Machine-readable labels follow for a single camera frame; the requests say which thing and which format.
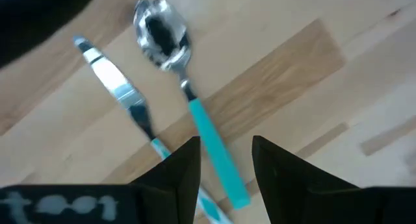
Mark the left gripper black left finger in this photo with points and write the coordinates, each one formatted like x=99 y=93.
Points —
x=162 y=198

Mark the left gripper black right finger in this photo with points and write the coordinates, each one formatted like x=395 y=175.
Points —
x=308 y=198

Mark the dark green serving tray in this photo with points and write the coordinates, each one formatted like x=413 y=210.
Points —
x=26 y=19

